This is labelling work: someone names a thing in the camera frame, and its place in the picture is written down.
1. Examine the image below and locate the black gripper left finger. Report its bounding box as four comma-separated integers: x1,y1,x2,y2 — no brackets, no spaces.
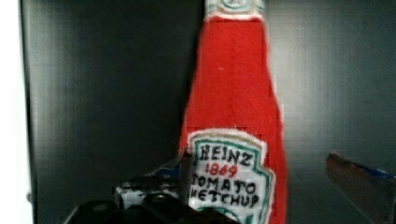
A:
63,152,237,224

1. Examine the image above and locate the red plush ketchup bottle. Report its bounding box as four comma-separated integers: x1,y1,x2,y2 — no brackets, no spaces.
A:
179,0,287,224

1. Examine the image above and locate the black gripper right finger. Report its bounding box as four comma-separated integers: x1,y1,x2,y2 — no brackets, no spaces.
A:
326,153,396,224

